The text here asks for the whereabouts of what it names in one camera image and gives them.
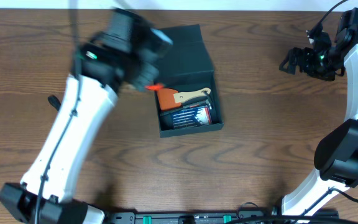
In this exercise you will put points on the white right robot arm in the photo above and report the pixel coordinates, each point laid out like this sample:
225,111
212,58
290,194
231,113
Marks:
336,156

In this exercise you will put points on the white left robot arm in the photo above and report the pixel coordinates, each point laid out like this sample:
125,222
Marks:
45,193

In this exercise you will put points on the orange scraper wooden handle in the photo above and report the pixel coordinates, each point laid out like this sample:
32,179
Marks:
170,99

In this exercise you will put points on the black yellow handled screwdriver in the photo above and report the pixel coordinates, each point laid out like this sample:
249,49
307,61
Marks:
54,102

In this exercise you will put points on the red handled pliers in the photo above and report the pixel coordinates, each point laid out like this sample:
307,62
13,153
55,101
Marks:
155,87

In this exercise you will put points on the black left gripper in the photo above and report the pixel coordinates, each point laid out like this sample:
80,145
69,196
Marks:
146,78

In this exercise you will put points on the black flip-lid box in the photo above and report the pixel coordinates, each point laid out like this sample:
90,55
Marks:
186,67

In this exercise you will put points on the steel claw hammer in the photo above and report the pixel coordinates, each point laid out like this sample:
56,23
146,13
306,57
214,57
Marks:
197,104

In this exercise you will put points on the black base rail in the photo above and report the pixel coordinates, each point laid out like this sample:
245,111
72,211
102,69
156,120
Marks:
200,217

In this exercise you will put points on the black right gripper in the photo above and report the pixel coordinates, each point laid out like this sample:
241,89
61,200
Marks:
307,53

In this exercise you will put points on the blue red tool pack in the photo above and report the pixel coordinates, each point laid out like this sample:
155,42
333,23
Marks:
192,117

